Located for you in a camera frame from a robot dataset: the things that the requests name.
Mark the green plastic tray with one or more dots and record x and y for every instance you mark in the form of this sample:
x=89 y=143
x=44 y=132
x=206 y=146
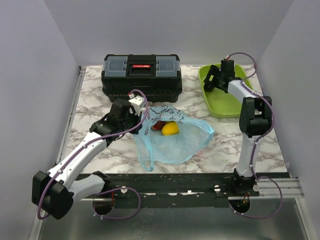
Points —
x=221 y=104

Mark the dark purple fake fruit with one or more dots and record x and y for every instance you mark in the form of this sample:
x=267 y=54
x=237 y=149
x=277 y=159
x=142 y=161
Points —
x=208 y=87

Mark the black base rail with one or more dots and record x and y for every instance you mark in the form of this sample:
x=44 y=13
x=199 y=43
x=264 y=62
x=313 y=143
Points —
x=174 y=190

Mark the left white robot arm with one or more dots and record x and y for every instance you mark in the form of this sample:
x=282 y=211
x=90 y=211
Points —
x=54 y=192

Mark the yellow fake lemon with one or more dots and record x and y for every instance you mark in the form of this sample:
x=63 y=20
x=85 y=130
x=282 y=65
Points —
x=170 y=128

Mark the black plastic toolbox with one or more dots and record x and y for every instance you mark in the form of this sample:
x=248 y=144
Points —
x=159 y=77

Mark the aluminium frame rail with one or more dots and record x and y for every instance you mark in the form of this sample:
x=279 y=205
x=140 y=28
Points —
x=271 y=187

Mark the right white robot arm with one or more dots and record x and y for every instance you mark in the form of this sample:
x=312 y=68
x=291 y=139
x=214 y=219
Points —
x=255 y=120

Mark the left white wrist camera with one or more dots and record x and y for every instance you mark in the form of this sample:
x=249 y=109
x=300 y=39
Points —
x=138 y=102

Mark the red fake fruit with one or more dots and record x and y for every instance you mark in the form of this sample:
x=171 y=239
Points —
x=158 y=125

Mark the blue plastic bag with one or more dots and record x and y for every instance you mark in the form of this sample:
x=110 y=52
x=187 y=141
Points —
x=153 y=146

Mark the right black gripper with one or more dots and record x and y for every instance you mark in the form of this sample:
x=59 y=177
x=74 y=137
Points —
x=214 y=71

